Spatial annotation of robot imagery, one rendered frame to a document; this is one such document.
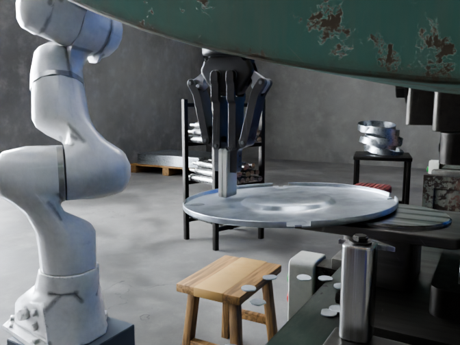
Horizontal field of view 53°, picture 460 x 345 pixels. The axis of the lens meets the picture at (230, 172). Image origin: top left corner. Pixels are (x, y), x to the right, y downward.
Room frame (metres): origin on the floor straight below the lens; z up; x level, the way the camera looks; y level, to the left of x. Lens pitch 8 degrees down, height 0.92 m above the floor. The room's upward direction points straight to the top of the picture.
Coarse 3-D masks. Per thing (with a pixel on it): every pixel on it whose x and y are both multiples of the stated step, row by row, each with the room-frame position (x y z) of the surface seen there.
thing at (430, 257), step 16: (432, 256) 0.63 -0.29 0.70; (432, 272) 0.57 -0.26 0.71; (416, 288) 0.52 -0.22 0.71; (384, 304) 0.47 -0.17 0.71; (400, 304) 0.47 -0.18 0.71; (416, 304) 0.47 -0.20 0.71; (384, 320) 0.44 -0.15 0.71; (400, 320) 0.44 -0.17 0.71; (416, 320) 0.44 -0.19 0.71; (432, 320) 0.44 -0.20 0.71; (448, 320) 0.44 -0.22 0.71; (336, 336) 0.40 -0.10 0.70; (384, 336) 0.42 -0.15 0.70; (400, 336) 0.41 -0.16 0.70; (416, 336) 0.40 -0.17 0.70; (432, 336) 0.40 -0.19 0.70; (448, 336) 0.40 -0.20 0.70
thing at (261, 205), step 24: (216, 192) 0.73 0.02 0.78; (240, 192) 0.73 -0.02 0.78; (264, 192) 0.68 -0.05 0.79; (288, 192) 0.67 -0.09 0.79; (312, 192) 0.67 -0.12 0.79; (336, 192) 0.69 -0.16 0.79; (360, 192) 0.69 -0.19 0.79; (384, 192) 0.66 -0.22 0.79; (192, 216) 0.57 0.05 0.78; (216, 216) 0.56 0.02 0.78; (240, 216) 0.55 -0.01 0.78; (264, 216) 0.55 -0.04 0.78; (288, 216) 0.54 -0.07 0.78; (312, 216) 0.54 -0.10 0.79; (336, 216) 0.53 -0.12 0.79; (360, 216) 0.51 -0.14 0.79
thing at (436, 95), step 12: (396, 96) 0.53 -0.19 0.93; (408, 96) 0.51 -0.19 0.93; (420, 96) 0.50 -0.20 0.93; (432, 96) 0.50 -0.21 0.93; (444, 96) 0.47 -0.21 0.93; (456, 96) 0.46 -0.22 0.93; (408, 108) 0.51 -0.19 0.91; (420, 108) 0.50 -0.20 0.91; (432, 108) 0.50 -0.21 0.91; (444, 108) 0.47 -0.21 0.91; (456, 108) 0.46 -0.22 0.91; (408, 120) 0.51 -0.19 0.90; (420, 120) 0.50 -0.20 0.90; (432, 120) 0.50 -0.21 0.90; (444, 120) 0.47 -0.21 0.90; (456, 120) 0.46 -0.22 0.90
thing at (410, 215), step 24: (384, 216) 0.54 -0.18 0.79; (408, 216) 0.54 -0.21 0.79; (432, 216) 0.54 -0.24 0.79; (456, 216) 0.56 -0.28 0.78; (384, 240) 0.50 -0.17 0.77; (408, 240) 0.49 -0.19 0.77; (432, 240) 0.47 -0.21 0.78; (456, 240) 0.47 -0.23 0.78; (384, 264) 0.52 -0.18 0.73; (408, 264) 0.51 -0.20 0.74; (384, 288) 0.52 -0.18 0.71; (408, 288) 0.51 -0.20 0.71
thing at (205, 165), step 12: (264, 108) 3.11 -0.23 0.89; (264, 120) 3.12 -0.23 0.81; (192, 132) 3.11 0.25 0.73; (264, 132) 3.12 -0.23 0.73; (192, 144) 3.13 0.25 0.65; (204, 144) 3.19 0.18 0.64; (264, 144) 3.12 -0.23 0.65; (264, 156) 3.12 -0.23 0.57; (192, 168) 3.14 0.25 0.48; (204, 168) 3.05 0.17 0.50; (264, 168) 3.12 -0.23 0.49; (192, 180) 3.08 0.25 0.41; (204, 180) 2.98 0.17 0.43; (216, 180) 2.85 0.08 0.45; (240, 180) 2.95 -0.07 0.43; (252, 180) 3.04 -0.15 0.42; (216, 228) 2.85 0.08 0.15; (228, 228) 2.91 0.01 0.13; (216, 240) 2.85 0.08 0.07
